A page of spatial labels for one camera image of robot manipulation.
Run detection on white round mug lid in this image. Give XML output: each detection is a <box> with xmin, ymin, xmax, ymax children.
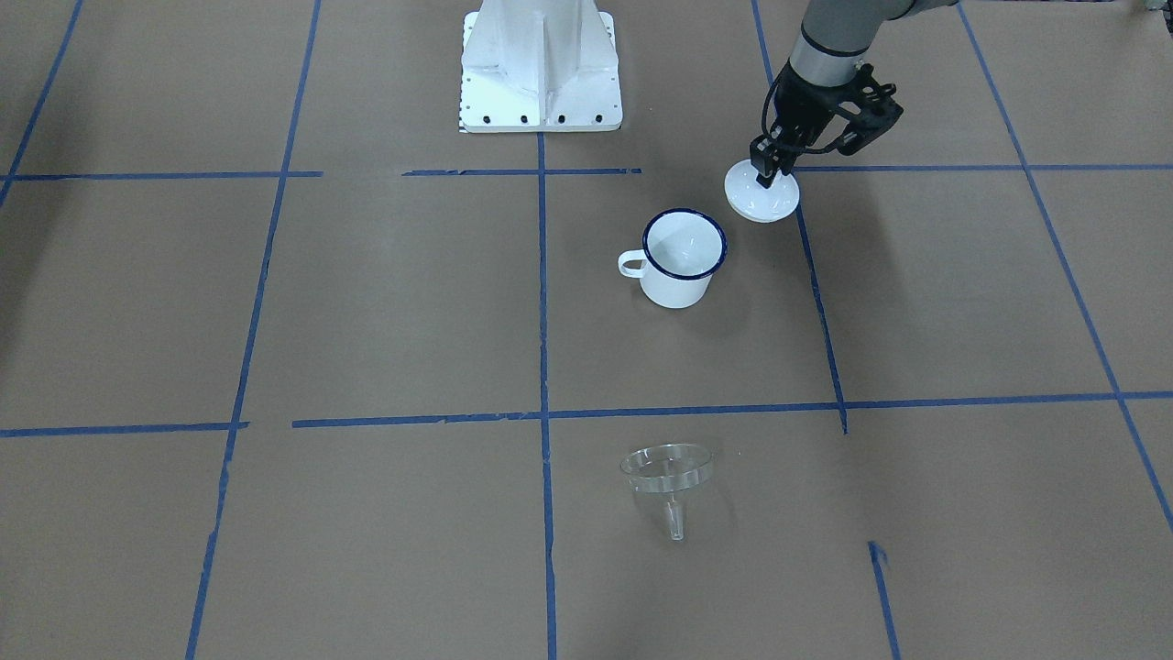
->
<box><xmin>724</xmin><ymin>159</ymin><xmax>801</xmax><ymax>223</ymax></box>

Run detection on white enamel mug blue rim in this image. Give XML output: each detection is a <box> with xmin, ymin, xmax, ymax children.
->
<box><xmin>617</xmin><ymin>207</ymin><xmax>728</xmax><ymax>309</ymax></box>

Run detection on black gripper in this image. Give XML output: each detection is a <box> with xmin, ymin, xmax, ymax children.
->
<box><xmin>750</xmin><ymin>62</ymin><xmax>904</xmax><ymax>189</ymax></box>

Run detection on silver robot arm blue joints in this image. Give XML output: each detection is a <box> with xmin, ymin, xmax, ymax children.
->
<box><xmin>787</xmin><ymin>1</ymin><xmax>954</xmax><ymax>88</ymax></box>

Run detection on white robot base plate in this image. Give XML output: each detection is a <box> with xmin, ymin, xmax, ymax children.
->
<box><xmin>457</xmin><ymin>1</ymin><xmax>624</xmax><ymax>134</ymax></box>

